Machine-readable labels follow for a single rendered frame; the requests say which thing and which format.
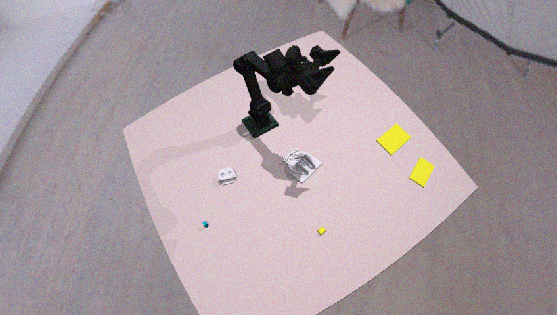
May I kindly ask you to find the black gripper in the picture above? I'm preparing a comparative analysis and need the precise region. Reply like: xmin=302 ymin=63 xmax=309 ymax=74
xmin=288 ymin=45 xmax=340 ymax=95

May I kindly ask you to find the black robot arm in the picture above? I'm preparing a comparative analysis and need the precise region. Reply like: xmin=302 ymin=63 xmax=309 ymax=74
xmin=233 ymin=45 xmax=307 ymax=129

